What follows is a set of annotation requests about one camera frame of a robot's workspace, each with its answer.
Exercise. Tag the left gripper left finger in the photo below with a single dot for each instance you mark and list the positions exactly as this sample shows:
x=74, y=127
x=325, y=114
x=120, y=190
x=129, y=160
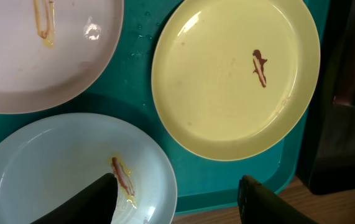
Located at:
x=94, y=204

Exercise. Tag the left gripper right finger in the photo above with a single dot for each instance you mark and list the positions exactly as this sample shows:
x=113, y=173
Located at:
x=258, y=204

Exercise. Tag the light blue plate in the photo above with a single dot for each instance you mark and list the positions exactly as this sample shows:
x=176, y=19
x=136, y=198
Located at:
x=44, y=164

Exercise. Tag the yellow green plate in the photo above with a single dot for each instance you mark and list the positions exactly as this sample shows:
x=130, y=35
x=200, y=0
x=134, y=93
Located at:
x=230, y=79

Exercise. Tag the teal plastic tray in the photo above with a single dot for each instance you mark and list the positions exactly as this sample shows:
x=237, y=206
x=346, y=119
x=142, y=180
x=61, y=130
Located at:
x=123, y=91

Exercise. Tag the black plastic tray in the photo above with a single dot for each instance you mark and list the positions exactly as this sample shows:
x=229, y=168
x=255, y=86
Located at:
x=327, y=157

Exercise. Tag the white pink plate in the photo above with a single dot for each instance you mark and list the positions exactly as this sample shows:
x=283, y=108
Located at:
x=53, y=50

